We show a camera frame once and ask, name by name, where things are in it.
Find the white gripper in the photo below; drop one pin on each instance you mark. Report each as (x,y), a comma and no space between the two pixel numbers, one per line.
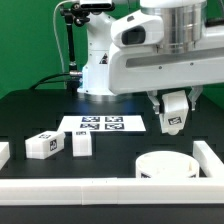
(164,51)

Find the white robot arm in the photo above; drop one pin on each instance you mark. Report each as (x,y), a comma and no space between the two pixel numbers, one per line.
(166,44)

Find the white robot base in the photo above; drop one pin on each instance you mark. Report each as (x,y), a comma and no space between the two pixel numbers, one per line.
(94,84)

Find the white sheet with tags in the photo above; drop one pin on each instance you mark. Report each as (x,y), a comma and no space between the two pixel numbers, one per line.
(127,123)

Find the camera on mount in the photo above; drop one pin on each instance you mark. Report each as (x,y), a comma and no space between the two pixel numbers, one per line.
(97,5)

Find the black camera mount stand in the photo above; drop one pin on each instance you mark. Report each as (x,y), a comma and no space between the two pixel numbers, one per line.
(74,15)

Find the white front wall barrier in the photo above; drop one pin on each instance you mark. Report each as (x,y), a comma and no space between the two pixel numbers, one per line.
(111,191)

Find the white left wall barrier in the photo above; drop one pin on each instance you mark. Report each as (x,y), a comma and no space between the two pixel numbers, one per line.
(4,153)

